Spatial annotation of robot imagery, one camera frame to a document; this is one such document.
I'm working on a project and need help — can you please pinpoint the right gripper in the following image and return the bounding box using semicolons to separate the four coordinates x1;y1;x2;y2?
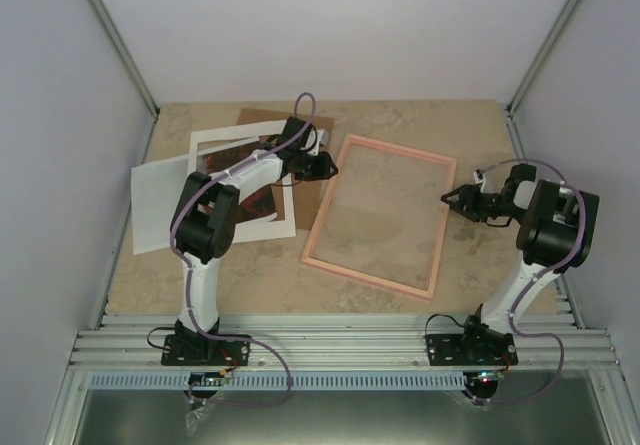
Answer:
443;185;525;223

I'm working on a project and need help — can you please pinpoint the pink picture frame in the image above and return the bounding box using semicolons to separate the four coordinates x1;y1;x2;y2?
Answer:
300;133;458;303

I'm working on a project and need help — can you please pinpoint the clear acrylic sheet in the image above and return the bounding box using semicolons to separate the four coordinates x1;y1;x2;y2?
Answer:
309;142;451;296

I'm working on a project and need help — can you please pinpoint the red black photo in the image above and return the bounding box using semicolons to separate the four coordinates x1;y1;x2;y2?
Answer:
196;141;277;223

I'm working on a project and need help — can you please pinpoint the white mat board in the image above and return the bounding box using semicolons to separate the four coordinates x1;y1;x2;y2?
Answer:
187;120;296;244

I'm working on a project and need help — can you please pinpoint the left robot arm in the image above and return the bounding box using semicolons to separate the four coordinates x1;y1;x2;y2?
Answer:
161;116;338;367

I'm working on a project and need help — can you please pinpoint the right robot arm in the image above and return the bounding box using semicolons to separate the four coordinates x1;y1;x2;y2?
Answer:
425;161;600;366

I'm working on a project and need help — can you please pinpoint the brown backing board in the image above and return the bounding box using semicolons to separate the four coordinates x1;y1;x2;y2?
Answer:
237;108;323;231

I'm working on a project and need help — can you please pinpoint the white paper sheet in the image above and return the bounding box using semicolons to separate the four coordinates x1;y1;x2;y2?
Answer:
131;155;188;255

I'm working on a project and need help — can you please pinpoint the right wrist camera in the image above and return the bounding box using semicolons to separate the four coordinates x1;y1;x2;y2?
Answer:
473;169;487;185

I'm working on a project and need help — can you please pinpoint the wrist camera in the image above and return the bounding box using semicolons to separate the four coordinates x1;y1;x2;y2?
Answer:
473;169;487;185
307;127;330;156

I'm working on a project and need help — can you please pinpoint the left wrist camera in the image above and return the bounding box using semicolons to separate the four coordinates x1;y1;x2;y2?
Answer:
307;127;330;156

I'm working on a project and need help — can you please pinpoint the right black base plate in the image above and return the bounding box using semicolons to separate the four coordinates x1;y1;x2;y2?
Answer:
426;334;519;367

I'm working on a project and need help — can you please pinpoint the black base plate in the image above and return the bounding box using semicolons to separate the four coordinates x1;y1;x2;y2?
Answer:
426;334;519;367
160;333;251;368

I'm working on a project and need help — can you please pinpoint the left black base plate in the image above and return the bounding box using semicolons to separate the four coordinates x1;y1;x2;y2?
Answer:
160;333;251;368

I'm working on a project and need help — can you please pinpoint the right corner aluminium post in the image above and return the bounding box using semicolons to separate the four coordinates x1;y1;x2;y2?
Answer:
504;0;604;114

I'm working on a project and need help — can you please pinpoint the aluminium rail base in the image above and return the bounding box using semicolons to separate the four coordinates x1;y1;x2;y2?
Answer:
45;301;639;444

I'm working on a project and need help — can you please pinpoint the blue grey cable duct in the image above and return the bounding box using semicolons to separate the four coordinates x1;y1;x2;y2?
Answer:
89;371;466;391

